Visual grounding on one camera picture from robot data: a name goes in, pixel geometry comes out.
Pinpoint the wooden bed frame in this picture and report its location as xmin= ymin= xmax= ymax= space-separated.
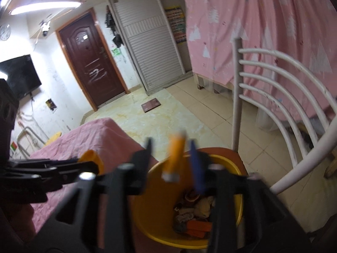
xmin=193 ymin=71 xmax=235 ymax=95

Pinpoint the bundle of hanging bags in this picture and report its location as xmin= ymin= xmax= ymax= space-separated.
xmin=105 ymin=5 xmax=116 ymax=35

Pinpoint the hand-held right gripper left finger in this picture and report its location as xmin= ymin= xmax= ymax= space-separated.
xmin=34 ymin=137 xmax=154 ymax=253

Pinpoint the large yellow bowl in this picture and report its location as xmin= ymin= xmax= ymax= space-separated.
xmin=79 ymin=150 xmax=104 ymax=176

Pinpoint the dark brown door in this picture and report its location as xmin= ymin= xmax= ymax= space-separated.
xmin=55 ymin=8 xmax=130 ymax=112

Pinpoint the white chair with brown seat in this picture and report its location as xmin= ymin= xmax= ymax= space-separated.
xmin=184 ymin=38 xmax=337 ymax=198

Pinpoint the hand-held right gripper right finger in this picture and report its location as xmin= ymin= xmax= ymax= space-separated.
xmin=190 ymin=140 xmax=308 ymax=253

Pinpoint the black wall television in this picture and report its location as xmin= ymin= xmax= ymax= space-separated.
xmin=0 ymin=55 xmax=43 ymax=101

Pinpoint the long ceiling light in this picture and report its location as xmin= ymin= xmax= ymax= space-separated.
xmin=11 ymin=1 xmax=82 ymax=15

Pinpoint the white security camera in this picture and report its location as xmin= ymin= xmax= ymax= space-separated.
xmin=39 ymin=20 xmax=52 ymax=37

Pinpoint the yellow chair with grey frame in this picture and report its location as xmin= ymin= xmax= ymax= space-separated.
xmin=16 ymin=126 xmax=62 ymax=159

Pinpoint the yellow plastic bin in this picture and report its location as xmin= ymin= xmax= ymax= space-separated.
xmin=130 ymin=154 xmax=244 ymax=249

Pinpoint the pink tree print bed sheet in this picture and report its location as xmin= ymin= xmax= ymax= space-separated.
xmin=182 ymin=0 xmax=337 ymax=123

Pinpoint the colourful grid wall poster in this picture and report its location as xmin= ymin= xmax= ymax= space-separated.
xmin=164 ymin=5 xmax=188 ymax=45

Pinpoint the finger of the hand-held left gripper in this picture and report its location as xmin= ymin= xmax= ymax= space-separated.
xmin=5 ymin=173 xmax=79 ymax=193
xmin=7 ymin=158 xmax=101 ymax=176

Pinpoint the orange tube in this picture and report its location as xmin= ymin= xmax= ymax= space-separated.
xmin=162 ymin=134 xmax=186 ymax=183

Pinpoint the white slatted wardrobe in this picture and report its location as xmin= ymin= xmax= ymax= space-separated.
xmin=105 ymin=0 xmax=193 ymax=95

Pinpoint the pink tablecloth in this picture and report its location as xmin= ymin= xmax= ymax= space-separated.
xmin=26 ymin=118 xmax=161 ymax=232

